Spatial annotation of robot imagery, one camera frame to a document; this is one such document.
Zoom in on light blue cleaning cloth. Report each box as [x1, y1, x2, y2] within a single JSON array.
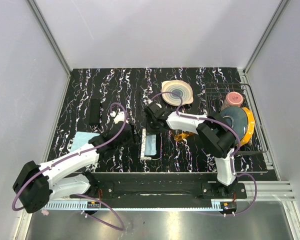
[[144, 134, 157, 156]]

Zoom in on amber sunglasses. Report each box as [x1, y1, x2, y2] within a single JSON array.
[[172, 132, 194, 142]]

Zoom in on white geometric glasses case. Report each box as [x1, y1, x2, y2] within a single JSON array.
[[140, 128, 162, 161]]

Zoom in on black rectangular glasses case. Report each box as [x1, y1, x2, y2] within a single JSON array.
[[88, 98, 101, 126]]

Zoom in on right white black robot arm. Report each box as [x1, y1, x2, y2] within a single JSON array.
[[144, 102, 240, 199]]

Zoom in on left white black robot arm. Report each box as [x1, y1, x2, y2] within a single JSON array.
[[12, 121, 138, 214]]

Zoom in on beige plate with blue rings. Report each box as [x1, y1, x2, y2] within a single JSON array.
[[161, 80, 194, 107]]

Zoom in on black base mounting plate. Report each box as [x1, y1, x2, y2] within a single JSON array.
[[83, 171, 247, 200]]

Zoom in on pink cup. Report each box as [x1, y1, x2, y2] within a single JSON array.
[[224, 91, 244, 108]]

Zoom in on dark blue bowl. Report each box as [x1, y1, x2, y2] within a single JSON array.
[[219, 106, 248, 140]]

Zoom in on yellow bowl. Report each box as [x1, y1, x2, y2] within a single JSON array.
[[240, 107, 256, 146]]

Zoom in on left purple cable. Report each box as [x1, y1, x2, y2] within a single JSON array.
[[11, 102, 128, 231]]

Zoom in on black wire dish rack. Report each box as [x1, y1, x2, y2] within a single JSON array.
[[205, 82, 268, 155]]

